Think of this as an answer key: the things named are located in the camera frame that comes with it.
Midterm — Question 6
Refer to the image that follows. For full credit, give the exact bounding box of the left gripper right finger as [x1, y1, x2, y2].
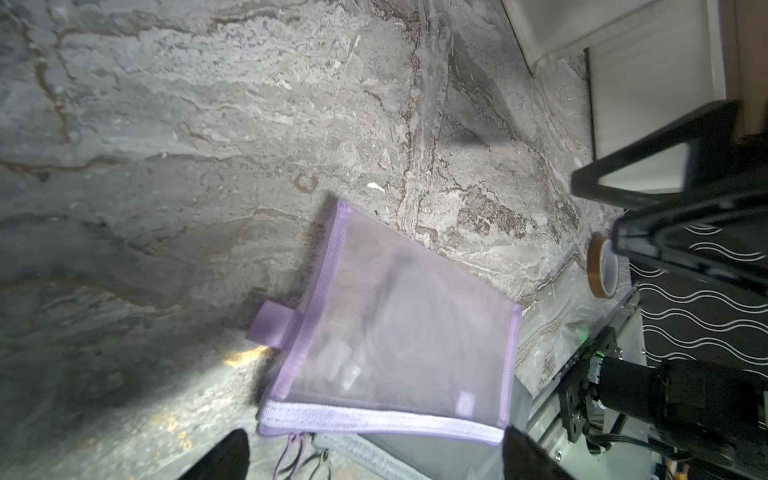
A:
[502, 426, 573, 480]

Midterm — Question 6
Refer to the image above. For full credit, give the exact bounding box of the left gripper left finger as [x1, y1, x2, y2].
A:
[180, 429, 250, 480]

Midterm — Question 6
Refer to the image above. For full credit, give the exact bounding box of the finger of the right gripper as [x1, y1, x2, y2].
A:
[612, 173, 767, 297]
[570, 100, 740, 209]

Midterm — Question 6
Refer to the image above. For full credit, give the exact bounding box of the small purple mesh pouch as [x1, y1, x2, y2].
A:
[248, 200, 522, 445]

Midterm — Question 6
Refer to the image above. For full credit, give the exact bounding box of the white canvas tote bag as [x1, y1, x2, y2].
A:
[502, 0, 663, 76]

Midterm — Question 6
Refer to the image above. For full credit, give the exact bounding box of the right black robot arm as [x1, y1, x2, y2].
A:
[561, 100, 767, 479]

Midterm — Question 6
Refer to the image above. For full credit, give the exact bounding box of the brown lid storage box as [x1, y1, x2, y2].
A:
[588, 1, 767, 159]

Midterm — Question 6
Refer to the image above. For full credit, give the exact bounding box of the brown tape roll ring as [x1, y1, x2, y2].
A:
[586, 232, 620, 300]

